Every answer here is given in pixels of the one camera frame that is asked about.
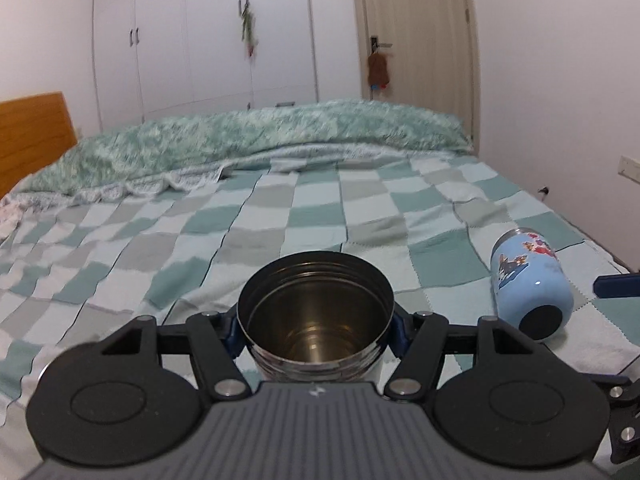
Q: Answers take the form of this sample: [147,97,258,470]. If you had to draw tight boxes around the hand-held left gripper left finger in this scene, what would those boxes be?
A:
[101,309,253,404]

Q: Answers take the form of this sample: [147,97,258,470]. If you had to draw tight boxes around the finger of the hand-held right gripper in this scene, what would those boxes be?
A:
[593,271,640,300]
[594,374,640,464]

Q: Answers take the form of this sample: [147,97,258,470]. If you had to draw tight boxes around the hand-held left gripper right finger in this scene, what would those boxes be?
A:
[383,305,537,404]

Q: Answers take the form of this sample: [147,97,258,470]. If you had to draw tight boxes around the stainless steel cup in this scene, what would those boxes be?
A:
[236,252,396,382]

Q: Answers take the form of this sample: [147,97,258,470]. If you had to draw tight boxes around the light blue printed cup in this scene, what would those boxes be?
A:
[489,228,574,344]

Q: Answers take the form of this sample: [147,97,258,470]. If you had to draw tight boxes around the green checkered blanket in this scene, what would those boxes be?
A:
[0,152,636,456]

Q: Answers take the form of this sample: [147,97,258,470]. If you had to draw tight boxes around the green floral duvet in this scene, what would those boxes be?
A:
[10,99,473,196]

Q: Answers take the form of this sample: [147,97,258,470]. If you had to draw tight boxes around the white lace cloth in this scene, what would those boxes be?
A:
[0,191,38,241]

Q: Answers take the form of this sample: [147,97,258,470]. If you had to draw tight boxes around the brown plush toy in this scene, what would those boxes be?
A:
[367,52,391,90]

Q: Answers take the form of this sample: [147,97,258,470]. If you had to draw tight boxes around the wooden headboard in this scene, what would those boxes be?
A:
[0,91,79,200]

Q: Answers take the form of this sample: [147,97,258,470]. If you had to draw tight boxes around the white wardrobe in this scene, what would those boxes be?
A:
[91,0,319,133]

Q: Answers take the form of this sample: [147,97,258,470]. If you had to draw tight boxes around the green hanging ornament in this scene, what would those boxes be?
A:
[237,0,258,61]

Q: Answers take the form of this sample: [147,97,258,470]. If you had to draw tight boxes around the cream door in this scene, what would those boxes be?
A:
[350,0,481,142]

